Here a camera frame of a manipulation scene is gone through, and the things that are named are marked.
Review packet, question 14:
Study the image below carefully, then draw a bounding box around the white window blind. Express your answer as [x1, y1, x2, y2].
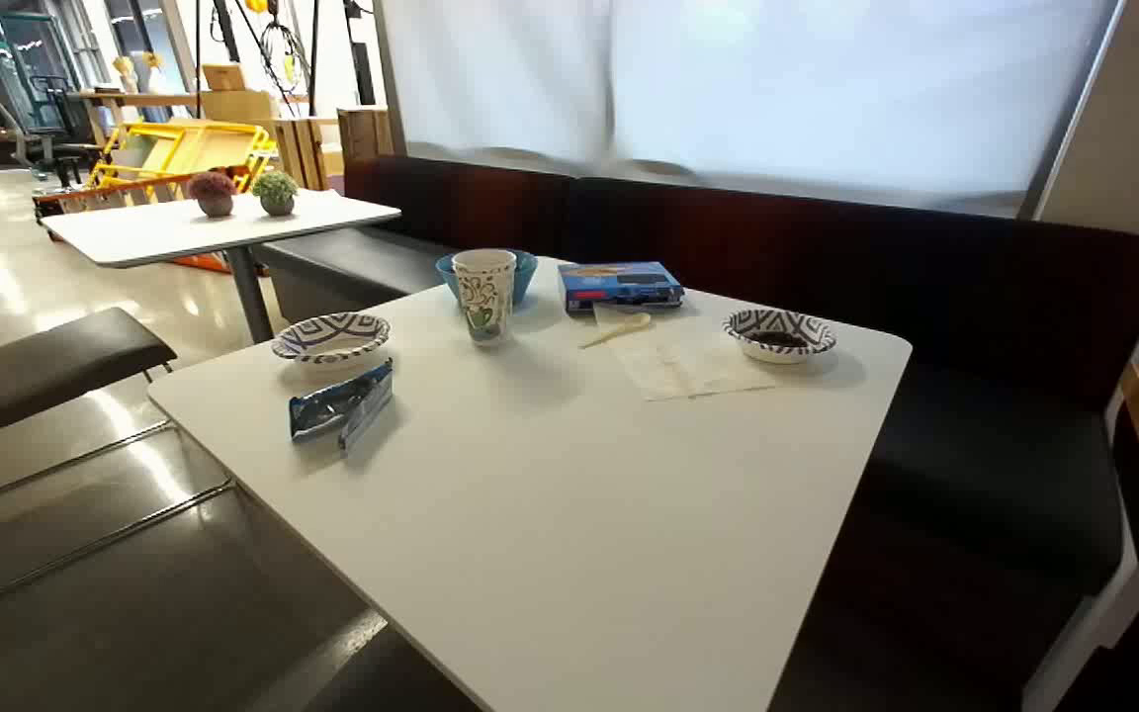
[380, 0, 1121, 212]

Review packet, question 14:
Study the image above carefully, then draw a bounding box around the white side table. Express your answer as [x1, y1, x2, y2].
[45, 190, 394, 340]

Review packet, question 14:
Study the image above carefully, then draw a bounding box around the blue cookie box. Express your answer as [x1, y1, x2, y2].
[560, 262, 686, 318]

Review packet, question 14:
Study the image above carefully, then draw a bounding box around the patterned bowl with dark contents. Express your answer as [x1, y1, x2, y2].
[723, 307, 833, 365]

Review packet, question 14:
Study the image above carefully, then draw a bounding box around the yellow frame structure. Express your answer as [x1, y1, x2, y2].
[86, 118, 276, 196]

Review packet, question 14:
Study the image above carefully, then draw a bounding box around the white paper napkin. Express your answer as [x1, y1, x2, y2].
[587, 314, 785, 401]

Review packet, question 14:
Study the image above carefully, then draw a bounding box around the blue bowl of colored beads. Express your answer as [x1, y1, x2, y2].
[435, 248, 537, 307]

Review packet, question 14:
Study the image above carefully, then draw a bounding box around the cream plastic spoon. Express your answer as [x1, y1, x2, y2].
[576, 314, 657, 348]

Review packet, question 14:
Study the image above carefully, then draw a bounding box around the blue snack wrapper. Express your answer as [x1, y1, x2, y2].
[290, 365, 393, 445]

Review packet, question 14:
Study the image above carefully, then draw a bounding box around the empty blue patterned bowl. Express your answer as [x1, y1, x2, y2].
[272, 314, 393, 365]

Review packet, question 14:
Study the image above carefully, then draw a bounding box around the red potted plant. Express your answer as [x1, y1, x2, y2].
[185, 171, 235, 219]

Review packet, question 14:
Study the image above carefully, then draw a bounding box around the green potted plant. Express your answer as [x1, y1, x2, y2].
[255, 171, 296, 219]

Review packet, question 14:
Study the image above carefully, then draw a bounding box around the white patterned paper cup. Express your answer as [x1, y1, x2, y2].
[451, 248, 513, 344]

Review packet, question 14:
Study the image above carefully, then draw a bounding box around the white dining table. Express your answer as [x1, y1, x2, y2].
[149, 269, 911, 712]

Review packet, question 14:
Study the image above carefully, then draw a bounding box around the dark bench seat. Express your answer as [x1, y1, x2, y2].
[257, 157, 1139, 704]

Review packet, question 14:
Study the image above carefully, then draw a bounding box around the black chair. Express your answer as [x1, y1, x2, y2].
[0, 303, 236, 613]

